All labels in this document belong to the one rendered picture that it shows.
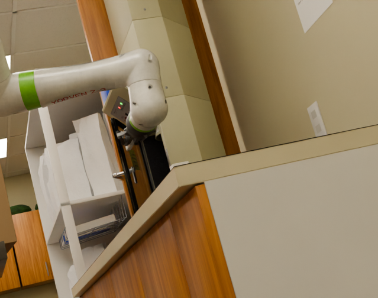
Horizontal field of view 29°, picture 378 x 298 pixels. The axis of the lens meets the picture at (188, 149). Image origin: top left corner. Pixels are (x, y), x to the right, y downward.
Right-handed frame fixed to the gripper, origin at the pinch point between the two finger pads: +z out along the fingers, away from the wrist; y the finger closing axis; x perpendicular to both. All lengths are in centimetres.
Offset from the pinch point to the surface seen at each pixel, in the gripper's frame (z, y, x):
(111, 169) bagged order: 124, -18, -21
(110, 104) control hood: 18.8, -1.5, -20.6
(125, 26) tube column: 8.1, -11.6, -45.6
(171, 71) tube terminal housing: -2.2, -20.4, -22.0
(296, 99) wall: -19, -55, 1
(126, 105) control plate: 11.0, -5.1, -16.8
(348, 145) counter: -106, -17, 37
